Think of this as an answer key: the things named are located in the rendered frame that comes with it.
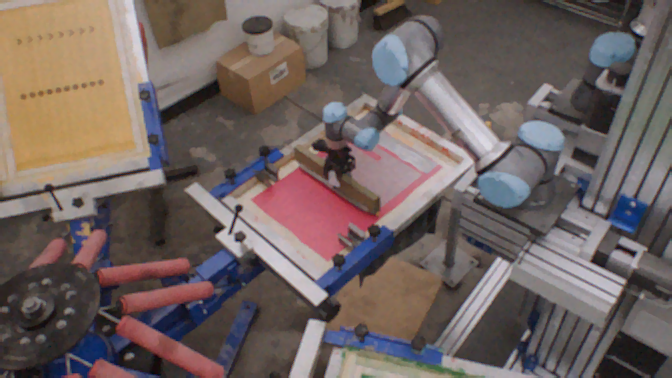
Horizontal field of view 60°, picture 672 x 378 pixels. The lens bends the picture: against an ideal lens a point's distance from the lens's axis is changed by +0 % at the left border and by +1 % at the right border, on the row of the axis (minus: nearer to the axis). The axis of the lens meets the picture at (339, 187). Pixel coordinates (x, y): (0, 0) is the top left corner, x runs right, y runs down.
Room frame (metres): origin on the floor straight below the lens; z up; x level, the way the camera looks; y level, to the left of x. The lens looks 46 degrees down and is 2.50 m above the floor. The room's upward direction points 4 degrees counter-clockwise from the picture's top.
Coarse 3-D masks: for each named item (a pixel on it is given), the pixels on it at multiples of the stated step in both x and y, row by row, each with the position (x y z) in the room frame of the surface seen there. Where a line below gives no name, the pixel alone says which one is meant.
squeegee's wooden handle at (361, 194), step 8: (296, 152) 1.60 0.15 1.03; (304, 152) 1.57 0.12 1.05; (312, 152) 1.57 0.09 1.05; (296, 160) 1.61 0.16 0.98; (304, 160) 1.57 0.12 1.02; (312, 160) 1.53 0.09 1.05; (320, 160) 1.53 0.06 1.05; (312, 168) 1.54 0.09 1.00; (320, 168) 1.50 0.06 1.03; (336, 176) 1.44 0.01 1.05; (344, 176) 1.44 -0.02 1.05; (344, 184) 1.41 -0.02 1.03; (352, 184) 1.39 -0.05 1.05; (360, 184) 1.39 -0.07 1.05; (352, 192) 1.39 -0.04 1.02; (360, 192) 1.36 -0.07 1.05; (368, 192) 1.35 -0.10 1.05; (360, 200) 1.36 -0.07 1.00; (368, 200) 1.33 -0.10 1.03; (376, 200) 1.32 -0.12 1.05; (368, 208) 1.33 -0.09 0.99; (376, 208) 1.32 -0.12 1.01
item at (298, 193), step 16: (368, 160) 1.61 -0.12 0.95; (288, 176) 1.56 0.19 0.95; (304, 176) 1.55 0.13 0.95; (352, 176) 1.53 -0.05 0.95; (272, 192) 1.48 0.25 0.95; (288, 192) 1.47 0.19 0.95; (304, 192) 1.47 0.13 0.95; (320, 192) 1.46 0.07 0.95; (272, 208) 1.40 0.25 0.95; (288, 208) 1.39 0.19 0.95; (304, 208) 1.39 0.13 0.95; (288, 224) 1.32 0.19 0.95
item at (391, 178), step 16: (384, 160) 1.60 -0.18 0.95; (400, 160) 1.60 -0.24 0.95; (432, 160) 1.59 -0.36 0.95; (368, 176) 1.52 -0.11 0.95; (384, 176) 1.52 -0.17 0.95; (400, 176) 1.51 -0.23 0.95; (416, 176) 1.51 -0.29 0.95; (384, 192) 1.44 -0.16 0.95; (400, 192) 1.43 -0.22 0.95; (320, 208) 1.38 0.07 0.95; (336, 208) 1.38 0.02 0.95; (352, 208) 1.37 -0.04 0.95; (384, 208) 1.36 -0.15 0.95; (304, 224) 1.31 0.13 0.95; (320, 224) 1.31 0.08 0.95; (336, 224) 1.30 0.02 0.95; (368, 224) 1.29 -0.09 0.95; (304, 240) 1.24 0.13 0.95; (320, 240) 1.24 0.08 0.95; (336, 240) 1.23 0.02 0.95
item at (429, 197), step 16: (368, 96) 1.96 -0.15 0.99; (352, 112) 1.87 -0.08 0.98; (320, 128) 1.78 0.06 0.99; (400, 128) 1.78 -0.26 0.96; (416, 128) 1.73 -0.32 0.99; (304, 144) 1.70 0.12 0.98; (432, 144) 1.66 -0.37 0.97; (448, 144) 1.63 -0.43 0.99; (288, 160) 1.64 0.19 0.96; (464, 160) 1.53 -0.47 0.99; (448, 176) 1.46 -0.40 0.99; (240, 192) 1.48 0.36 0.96; (432, 192) 1.39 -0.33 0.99; (416, 208) 1.32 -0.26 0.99; (256, 224) 1.30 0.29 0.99; (400, 224) 1.25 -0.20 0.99; (272, 240) 1.22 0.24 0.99; (288, 256) 1.15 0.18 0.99; (304, 256) 1.15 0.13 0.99; (304, 272) 1.09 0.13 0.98; (320, 272) 1.08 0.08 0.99
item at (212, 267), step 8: (216, 256) 1.13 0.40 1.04; (224, 256) 1.13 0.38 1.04; (232, 256) 1.13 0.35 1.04; (208, 264) 1.11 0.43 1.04; (216, 264) 1.10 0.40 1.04; (224, 264) 1.10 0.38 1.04; (240, 264) 1.13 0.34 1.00; (200, 272) 1.08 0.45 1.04; (208, 272) 1.07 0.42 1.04; (216, 272) 1.07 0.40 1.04; (224, 272) 1.09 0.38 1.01; (208, 280) 1.05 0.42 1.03; (216, 280) 1.07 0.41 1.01
